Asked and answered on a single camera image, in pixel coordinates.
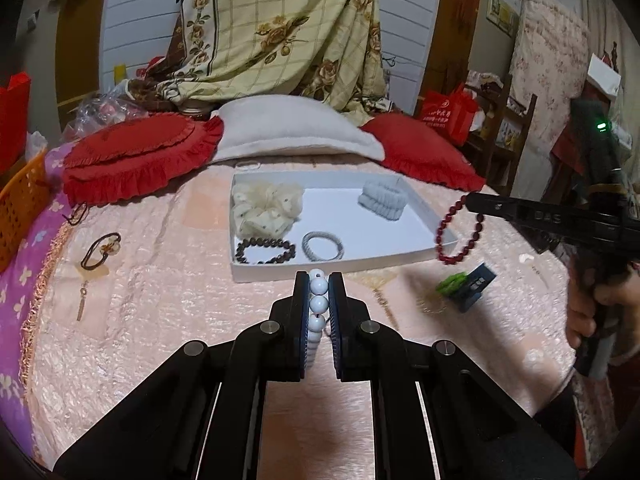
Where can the wall switch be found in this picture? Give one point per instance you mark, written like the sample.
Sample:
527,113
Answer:
32,20

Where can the thin gold bangle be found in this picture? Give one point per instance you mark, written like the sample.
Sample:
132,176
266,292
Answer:
425,310

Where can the square red ruffled pillow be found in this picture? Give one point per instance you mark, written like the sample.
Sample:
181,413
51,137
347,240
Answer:
420,150

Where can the yellow floral checked blanket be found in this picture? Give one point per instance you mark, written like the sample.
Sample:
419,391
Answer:
280,25

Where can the red box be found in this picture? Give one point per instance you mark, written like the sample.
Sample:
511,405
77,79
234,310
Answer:
12,120

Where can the red shopping bag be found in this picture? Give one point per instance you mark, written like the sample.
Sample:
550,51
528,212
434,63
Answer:
447,115

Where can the clear plastic bag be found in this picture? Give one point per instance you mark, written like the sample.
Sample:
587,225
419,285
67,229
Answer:
95,105

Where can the pink floral quilt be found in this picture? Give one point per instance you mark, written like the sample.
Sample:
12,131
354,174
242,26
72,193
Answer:
545,60

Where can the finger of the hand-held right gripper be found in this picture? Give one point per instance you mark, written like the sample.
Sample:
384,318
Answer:
550,220

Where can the person's right hand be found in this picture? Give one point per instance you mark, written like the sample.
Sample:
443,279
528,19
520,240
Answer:
580,310

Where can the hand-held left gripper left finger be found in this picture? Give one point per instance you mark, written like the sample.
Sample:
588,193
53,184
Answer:
301,320

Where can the white carton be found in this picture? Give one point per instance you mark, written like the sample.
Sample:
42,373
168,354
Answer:
605,75

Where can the blue hair claw clip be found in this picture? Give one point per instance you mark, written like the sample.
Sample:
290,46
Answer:
477,285

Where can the cream dotted scrunchie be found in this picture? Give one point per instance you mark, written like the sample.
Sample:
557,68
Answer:
267,207

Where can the white plastic bag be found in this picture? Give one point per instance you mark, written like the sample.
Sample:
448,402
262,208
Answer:
36,145

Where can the framed wall picture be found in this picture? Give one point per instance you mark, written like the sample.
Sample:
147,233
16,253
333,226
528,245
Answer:
501,10

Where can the purple floral sheet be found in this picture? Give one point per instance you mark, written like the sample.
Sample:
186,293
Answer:
20,320

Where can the yellow small item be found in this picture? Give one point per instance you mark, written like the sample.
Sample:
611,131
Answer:
120,74

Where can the grey fluffy scrunchie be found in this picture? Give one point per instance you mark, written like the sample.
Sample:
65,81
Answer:
382,200

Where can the pink bedspread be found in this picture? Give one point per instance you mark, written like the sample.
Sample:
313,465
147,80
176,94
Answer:
165,285

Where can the white shallow cardboard box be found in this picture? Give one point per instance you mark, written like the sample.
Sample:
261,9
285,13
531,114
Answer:
340,220

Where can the dark wooden chair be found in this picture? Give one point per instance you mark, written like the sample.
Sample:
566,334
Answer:
522,135

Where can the round red ruffled cushion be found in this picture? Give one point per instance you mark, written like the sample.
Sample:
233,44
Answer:
135,150

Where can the round metal tin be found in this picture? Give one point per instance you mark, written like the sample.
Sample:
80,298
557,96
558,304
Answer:
195,109

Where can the orange plastic basket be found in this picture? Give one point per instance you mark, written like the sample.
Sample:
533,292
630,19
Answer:
20,200

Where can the white pillow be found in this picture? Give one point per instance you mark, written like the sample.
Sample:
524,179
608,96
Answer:
285,125

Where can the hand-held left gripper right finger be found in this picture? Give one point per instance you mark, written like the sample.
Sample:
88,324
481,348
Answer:
336,325

